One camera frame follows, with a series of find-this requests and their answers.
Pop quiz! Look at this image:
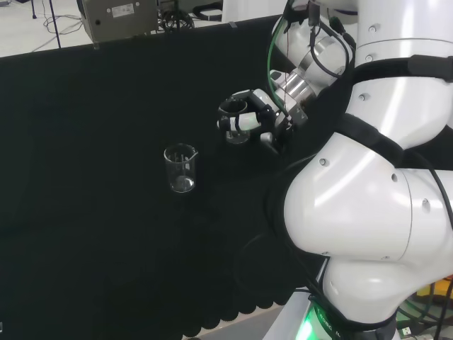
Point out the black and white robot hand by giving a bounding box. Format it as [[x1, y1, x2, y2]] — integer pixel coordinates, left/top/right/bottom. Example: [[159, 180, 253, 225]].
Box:
[[216, 89, 309, 156]]

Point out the clear glass beaker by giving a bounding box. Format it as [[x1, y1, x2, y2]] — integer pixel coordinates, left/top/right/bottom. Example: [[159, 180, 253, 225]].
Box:
[[219, 100, 251, 145], [163, 142, 200, 194]]

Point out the grey metal box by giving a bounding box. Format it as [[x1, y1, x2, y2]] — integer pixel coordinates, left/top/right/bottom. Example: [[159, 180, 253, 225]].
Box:
[[76, 0, 159, 43]]

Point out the black bench cloth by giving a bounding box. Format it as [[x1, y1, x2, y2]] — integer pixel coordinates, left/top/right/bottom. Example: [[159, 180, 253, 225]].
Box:
[[0, 14, 332, 338]]

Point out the black tripod leg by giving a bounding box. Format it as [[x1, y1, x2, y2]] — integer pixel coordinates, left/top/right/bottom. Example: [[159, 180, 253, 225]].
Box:
[[47, 0, 64, 49]]

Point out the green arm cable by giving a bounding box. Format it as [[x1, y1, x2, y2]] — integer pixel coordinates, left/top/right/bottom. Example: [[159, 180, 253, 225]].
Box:
[[265, 0, 297, 113]]

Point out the black cable bundle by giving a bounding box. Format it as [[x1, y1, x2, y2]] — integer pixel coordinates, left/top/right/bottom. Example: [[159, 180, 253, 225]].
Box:
[[157, 8, 195, 33]]

